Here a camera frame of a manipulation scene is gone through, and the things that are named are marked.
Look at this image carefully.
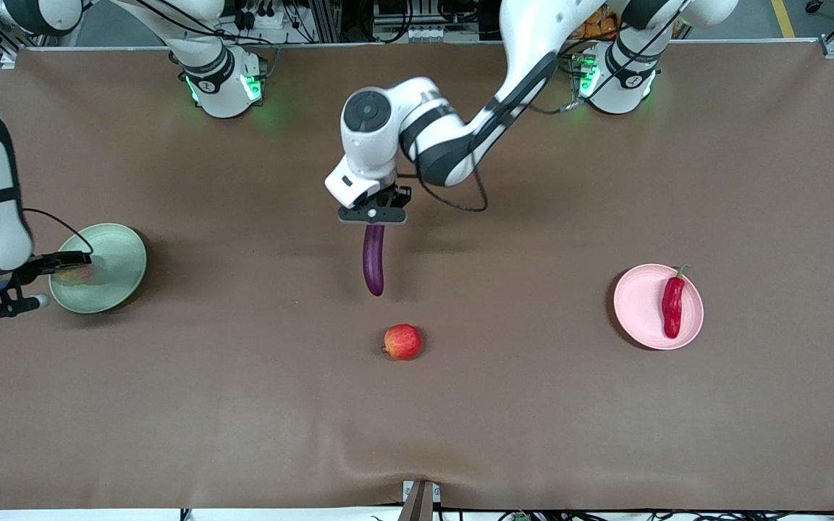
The pile of orange items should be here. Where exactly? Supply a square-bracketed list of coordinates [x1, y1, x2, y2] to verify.
[569, 14, 624, 41]

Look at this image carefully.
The red chili pepper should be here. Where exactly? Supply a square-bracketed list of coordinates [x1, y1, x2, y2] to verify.
[662, 265, 691, 339]

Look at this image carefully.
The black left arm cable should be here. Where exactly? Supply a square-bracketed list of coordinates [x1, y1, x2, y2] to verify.
[395, 163, 490, 213]

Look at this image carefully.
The white power strip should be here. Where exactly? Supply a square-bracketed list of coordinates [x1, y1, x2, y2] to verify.
[232, 0, 295, 31]

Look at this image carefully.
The pink round plate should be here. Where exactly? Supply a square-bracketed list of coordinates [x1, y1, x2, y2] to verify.
[612, 263, 704, 351]

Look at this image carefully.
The brown table cloth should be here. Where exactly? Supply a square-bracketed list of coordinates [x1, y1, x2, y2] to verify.
[0, 42, 834, 511]

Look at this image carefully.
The light green round plate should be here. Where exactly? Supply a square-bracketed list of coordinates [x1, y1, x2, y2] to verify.
[49, 223, 148, 315]

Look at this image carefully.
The grey metal table bracket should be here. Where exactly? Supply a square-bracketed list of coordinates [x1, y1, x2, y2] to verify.
[401, 480, 442, 521]

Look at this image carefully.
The long purple eggplant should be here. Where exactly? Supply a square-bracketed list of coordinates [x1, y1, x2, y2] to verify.
[363, 223, 387, 297]

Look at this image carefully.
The red pomegranate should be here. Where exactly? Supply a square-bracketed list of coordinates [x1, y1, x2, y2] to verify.
[382, 323, 423, 361]

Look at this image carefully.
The green-pink peach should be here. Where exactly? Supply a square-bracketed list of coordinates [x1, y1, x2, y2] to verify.
[54, 263, 94, 286]

